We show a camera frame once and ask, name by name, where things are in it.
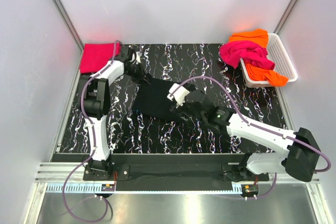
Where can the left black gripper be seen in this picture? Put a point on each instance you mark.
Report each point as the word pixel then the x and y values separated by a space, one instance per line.
pixel 142 78

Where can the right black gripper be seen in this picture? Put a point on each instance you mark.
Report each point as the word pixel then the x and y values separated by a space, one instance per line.
pixel 180 111

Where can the black t-shirt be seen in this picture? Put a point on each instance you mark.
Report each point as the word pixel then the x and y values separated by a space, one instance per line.
pixel 152 100

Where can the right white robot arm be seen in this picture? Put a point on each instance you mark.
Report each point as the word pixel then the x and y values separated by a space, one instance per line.
pixel 293 152

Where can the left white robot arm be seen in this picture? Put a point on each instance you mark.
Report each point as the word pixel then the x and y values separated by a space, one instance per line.
pixel 95 101

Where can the folded pink t-shirt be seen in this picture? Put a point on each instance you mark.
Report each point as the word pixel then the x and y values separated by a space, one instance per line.
pixel 96 56

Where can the crumpled pink t-shirt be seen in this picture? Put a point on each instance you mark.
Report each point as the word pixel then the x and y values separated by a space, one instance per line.
pixel 252 53

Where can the orange t-shirt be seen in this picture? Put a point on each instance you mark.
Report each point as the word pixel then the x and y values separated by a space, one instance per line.
pixel 260 37

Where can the white plastic basket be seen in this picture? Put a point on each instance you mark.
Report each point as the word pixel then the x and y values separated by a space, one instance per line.
pixel 283 64

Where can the aluminium frame rail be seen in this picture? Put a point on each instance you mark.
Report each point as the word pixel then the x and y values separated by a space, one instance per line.
pixel 52 171

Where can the white slotted cable duct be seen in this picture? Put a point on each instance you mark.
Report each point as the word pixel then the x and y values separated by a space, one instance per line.
pixel 99 188

